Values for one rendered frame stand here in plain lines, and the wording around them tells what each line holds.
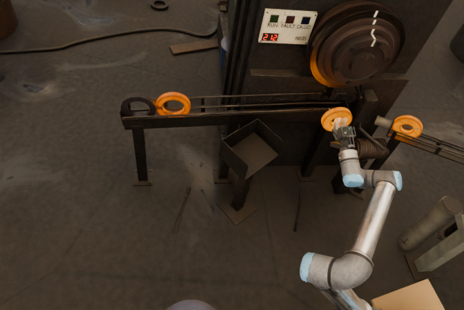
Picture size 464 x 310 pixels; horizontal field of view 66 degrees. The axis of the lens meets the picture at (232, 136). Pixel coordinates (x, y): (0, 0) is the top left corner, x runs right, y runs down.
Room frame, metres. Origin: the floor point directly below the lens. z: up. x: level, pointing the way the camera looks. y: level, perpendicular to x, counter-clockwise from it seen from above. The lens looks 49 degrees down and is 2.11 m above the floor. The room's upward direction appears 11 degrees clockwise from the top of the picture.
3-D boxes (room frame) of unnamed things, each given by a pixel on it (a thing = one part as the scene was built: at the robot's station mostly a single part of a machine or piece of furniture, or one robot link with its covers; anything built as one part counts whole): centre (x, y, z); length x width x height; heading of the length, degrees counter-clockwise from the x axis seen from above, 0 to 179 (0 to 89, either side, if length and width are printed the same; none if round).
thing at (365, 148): (1.54, -0.87, 0.27); 0.22 x 0.13 x 0.53; 105
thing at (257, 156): (1.20, -0.11, 0.36); 0.26 x 0.20 x 0.72; 140
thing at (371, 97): (1.66, -0.74, 0.68); 0.11 x 0.08 x 0.24; 15
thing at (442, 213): (1.20, -1.29, 0.26); 0.12 x 0.12 x 0.52
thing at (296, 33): (1.60, -0.16, 1.15); 0.26 x 0.02 x 0.18; 105
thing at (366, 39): (1.49, -0.54, 1.11); 0.28 x 0.06 x 0.28; 105
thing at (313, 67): (1.59, -0.52, 1.11); 0.47 x 0.06 x 0.47; 105
